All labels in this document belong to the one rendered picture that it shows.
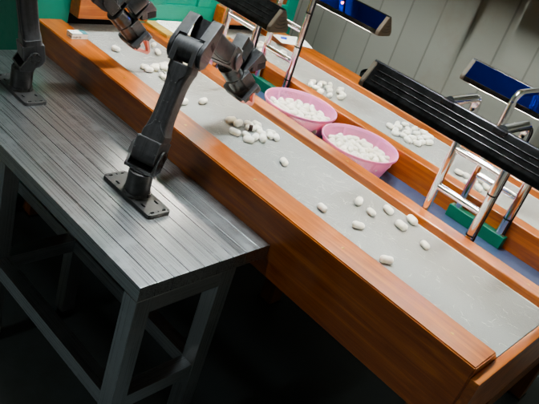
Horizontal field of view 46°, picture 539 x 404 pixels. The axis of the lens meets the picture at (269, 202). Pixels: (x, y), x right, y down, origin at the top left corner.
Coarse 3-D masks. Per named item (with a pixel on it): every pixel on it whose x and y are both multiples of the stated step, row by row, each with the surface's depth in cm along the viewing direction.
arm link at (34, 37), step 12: (24, 0) 175; (36, 0) 177; (24, 12) 177; (36, 12) 179; (24, 24) 179; (36, 24) 181; (24, 36) 181; (36, 36) 182; (24, 48) 182; (36, 48) 184; (24, 60) 184
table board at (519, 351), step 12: (528, 336) 147; (516, 348) 141; (528, 348) 145; (504, 360) 136; (516, 360) 142; (528, 360) 157; (480, 372) 130; (492, 372) 131; (504, 372) 140; (516, 372) 154; (468, 384) 128; (480, 384) 127; (492, 384) 138; (504, 384) 151; (468, 396) 129; (480, 396) 135; (492, 396) 149
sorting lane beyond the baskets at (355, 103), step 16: (240, 32) 291; (256, 48) 277; (288, 64) 271; (304, 64) 278; (304, 80) 259; (320, 80) 265; (336, 80) 272; (336, 96) 253; (352, 96) 259; (352, 112) 243; (368, 112) 248; (384, 112) 254; (384, 128) 238; (432, 144) 239; (432, 160) 225; (464, 160) 234; (480, 192) 212; (528, 208) 213
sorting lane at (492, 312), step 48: (144, 48) 235; (192, 96) 209; (240, 144) 188; (288, 144) 199; (288, 192) 172; (336, 192) 180; (384, 240) 165; (432, 240) 173; (432, 288) 152; (480, 288) 159; (480, 336) 141
